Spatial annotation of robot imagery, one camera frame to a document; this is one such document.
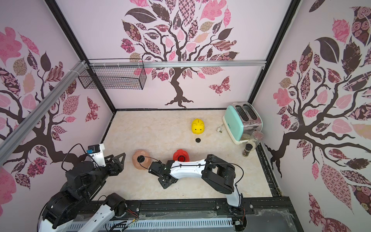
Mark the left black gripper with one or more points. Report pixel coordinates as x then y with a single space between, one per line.
116 169

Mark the peach piggy bank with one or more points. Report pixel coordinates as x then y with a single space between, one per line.
144 165

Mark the red piggy bank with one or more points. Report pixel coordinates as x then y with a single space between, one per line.
181 156

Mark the yellow piggy bank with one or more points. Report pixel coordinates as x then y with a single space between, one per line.
198 126

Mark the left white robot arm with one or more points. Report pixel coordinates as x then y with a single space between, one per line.
84 181

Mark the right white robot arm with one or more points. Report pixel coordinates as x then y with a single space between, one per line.
217 173

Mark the mint green toaster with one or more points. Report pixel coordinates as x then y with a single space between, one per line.
241 120

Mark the glass spice jar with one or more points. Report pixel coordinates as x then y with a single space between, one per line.
252 143

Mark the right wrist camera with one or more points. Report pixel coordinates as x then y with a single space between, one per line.
159 169

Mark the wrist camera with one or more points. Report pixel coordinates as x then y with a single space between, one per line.
159 169
96 154

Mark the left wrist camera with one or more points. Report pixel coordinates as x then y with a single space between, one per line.
96 154

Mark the white slotted cable duct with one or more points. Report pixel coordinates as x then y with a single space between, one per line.
169 224

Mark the black wire basket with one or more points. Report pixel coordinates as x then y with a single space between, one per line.
114 74

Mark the aluminium rail left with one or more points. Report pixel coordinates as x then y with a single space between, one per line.
14 139

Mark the aluminium rail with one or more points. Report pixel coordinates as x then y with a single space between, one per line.
180 64
14 139

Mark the black base frame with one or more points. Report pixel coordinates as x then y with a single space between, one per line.
219 205

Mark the aluminium rail back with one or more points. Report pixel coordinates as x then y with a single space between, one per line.
180 64

